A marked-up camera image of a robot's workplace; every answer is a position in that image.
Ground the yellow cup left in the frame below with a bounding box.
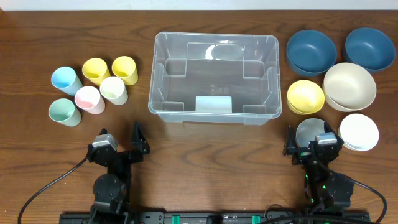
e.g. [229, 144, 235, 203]
[82, 58, 111, 86]

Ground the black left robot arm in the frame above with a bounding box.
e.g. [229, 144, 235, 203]
[86, 122, 150, 223]

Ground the large beige bowl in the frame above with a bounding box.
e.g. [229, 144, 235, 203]
[322, 62, 377, 112]

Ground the yellow cup right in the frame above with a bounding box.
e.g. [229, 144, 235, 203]
[111, 56, 139, 85]

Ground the white bowl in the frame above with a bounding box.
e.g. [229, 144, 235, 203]
[338, 113, 379, 151]

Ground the cream white cup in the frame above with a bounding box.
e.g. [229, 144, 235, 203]
[99, 77, 128, 105]

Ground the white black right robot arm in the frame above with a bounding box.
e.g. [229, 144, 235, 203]
[283, 122, 354, 214]

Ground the clear plastic storage bin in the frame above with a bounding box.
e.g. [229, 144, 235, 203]
[148, 32, 282, 126]

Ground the mint green cup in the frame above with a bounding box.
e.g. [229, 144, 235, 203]
[49, 98, 81, 127]

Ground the dark blue bowl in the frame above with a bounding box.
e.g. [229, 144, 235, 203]
[286, 30, 337, 77]
[343, 27, 396, 73]

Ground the yellow bowl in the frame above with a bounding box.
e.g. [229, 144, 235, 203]
[287, 80, 325, 115]

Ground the yellow cup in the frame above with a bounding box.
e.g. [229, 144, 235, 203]
[82, 58, 111, 86]
[111, 56, 139, 85]

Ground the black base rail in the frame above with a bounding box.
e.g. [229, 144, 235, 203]
[59, 210, 370, 224]

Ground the light blue cup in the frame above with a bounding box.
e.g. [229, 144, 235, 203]
[51, 67, 83, 96]

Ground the pink cup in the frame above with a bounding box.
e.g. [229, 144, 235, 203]
[75, 86, 105, 115]

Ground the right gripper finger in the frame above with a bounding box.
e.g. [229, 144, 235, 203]
[323, 121, 344, 146]
[282, 126, 296, 156]

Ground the grey bowl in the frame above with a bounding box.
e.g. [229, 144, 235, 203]
[295, 118, 325, 147]

